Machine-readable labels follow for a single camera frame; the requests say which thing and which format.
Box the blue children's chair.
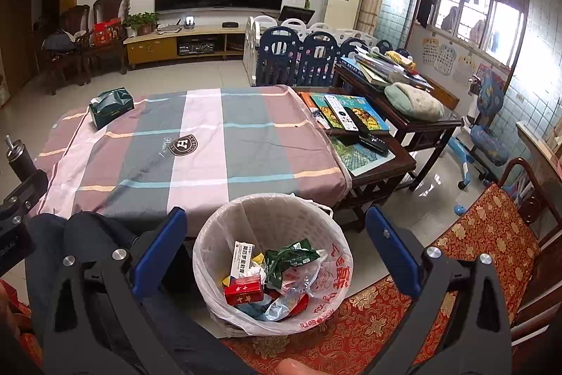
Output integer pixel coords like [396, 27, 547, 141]
[448, 69, 510, 190]

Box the yellow wooden TV cabinet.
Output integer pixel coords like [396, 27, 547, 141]
[124, 26, 246, 69]

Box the white trash bin with bag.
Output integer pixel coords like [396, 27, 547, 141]
[192, 193, 353, 337]

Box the dark wooden side table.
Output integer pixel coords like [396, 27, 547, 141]
[294, 66, 462, 232]

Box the dark wooden armchair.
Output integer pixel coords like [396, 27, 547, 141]
[41, 0, 128, 95]

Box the green round cushion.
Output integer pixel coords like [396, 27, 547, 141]
[384, 83, 445, 122]

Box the green snack bag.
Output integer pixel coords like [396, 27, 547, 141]
[264, 238, 320, 290]

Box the red gift box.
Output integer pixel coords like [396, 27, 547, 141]
[93, 17, 123, 47]

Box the blue baby playpen fence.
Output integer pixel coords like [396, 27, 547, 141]
[243, 15, 409, 86]

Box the red patterned sofa cushion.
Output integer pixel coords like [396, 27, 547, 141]
[222, 185, 540, 374]

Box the clear plastic snack wrapper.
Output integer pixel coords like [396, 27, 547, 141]
[237, 263, 320, 323]

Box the red cigarette box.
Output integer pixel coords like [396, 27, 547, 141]
[223, 274, 264, 306]

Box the white remote control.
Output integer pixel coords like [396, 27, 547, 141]
[325, 94, 359, 132]

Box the potted green plant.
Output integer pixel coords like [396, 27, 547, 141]
[125, 11, 158, 36]

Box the striped plaid tablecloth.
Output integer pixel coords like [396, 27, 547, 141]
[36, 86, 352, 236]

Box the colourful children's book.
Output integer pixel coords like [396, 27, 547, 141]
[298, 91, 390, 132]

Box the green tissue box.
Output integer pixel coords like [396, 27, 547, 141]
[89, 88, 134, 129]

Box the black remote control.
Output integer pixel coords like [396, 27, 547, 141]
[345, 108, 388, 156]

